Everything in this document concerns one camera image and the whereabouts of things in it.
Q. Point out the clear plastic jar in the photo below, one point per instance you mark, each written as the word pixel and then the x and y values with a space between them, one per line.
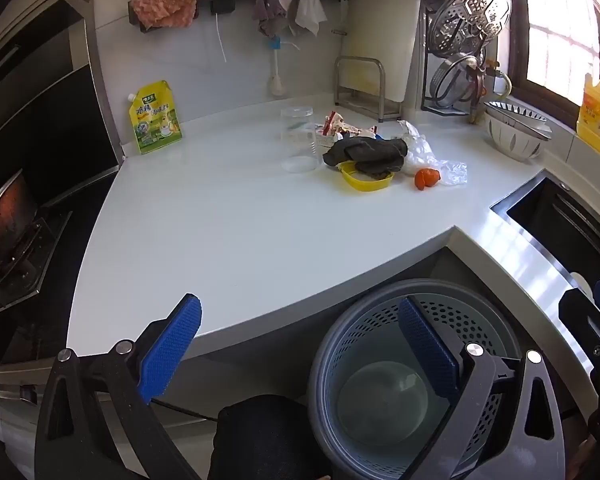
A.
pixel 296 130

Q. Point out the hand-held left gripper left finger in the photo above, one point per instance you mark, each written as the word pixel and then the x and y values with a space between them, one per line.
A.
pixel 172 345

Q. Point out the metal peeler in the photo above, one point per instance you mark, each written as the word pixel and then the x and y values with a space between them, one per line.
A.
pixel 342 15

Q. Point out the person's black trouser leg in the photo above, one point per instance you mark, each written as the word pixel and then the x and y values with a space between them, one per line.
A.
pixel 265 440

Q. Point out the orange peel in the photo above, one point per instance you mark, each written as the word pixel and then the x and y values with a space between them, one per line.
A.
pixel 425 179

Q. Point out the folding metal steamer basket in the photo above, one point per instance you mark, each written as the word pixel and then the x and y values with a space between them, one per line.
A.
pixel 472 15

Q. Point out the metal-rimmed pot lid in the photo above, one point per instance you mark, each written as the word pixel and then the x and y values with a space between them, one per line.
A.
pixel 455 80

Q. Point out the white cutting board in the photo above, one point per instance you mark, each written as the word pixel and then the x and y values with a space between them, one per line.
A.
pixel 380 25

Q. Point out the black gas stove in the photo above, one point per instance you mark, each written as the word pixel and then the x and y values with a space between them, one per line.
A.
pixel 15 240

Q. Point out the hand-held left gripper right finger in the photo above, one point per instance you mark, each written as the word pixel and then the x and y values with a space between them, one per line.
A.
pixel 425 345

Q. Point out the metal cutting board stand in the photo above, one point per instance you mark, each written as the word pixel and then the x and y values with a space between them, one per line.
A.
pixel 380 85

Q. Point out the brown-framed window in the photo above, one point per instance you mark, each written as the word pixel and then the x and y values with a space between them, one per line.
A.
pixel 555 35

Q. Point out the clear plastic bag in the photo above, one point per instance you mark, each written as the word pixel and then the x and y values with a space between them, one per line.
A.
pixel 420 152

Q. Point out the white leaf-pattern bowl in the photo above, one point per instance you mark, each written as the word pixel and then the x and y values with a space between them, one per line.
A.
pixel 512 145

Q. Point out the red and white snack wrapper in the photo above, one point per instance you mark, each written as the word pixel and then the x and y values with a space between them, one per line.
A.
pixel 325 132

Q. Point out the blue-rimmed bowl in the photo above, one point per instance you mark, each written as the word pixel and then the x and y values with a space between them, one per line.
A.
pixel 515 109

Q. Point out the dark grey cloth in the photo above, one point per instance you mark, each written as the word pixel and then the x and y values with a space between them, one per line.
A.
pixel 365 152

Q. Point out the black range hood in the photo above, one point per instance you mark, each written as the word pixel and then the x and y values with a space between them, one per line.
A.
pixel 40 110

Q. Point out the grey perforated waste basket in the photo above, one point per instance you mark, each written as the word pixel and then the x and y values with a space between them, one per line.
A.
pixel 330 360

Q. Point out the white cloth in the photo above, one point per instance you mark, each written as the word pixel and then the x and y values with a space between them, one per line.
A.
pixel 310 12

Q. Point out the yellow seasoning pouch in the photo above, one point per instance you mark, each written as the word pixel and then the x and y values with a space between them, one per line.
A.
pixel 155 120

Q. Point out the yellow detergent bottle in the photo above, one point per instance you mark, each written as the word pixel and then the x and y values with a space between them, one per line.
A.
pixel 596 120

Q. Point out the pink dishcloth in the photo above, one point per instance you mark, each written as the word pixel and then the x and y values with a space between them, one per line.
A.
pixel 165 5

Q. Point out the dark kitchen sink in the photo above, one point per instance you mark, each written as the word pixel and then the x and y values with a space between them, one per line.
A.
pixel 565 225

